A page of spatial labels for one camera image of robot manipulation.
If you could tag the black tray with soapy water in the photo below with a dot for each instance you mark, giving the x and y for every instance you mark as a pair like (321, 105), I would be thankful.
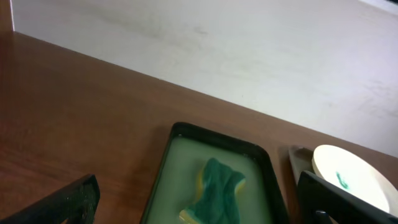
(188, 149)

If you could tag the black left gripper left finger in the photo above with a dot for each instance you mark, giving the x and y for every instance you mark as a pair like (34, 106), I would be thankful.
(74, 203)

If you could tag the green and yellow sponge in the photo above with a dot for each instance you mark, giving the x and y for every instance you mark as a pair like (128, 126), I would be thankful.
(218, 186)

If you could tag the white plate far on tray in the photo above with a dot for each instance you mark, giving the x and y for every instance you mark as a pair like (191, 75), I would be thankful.
(355, 176)

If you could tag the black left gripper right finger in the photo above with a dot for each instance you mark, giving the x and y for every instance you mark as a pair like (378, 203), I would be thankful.
(323, 202)

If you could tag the brown serving tray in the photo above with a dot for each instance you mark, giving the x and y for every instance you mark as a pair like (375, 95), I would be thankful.
(300, 160)

